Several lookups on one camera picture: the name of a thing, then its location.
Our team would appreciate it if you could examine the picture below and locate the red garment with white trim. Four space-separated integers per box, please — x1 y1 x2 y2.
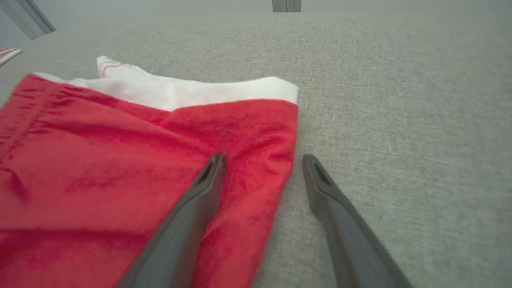
0 56 299 288

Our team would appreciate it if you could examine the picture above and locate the slanted grey metal frame post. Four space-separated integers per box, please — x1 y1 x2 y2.
0 0 57 41

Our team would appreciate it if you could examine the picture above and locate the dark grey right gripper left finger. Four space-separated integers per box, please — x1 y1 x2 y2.
116 153 226 288

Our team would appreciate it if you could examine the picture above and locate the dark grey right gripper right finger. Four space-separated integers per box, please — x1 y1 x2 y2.
302 154 413 288

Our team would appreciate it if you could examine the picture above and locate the upright grey metal frame post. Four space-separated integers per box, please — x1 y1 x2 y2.
272 0 302 13

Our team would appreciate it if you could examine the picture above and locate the red white striped cloth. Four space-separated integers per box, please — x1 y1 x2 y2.
0 48 22 67

